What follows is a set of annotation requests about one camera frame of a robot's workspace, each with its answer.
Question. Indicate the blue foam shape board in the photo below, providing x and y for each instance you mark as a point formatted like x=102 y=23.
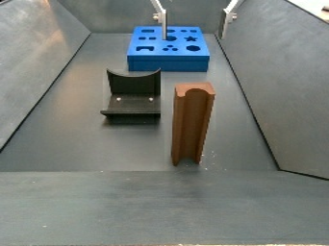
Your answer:
x=182 y=52

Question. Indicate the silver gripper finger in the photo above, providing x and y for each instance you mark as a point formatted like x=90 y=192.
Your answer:
x=228 y=16
x=159 y=16

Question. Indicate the brown arch block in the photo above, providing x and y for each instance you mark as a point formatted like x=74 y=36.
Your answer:
x=193 y=107

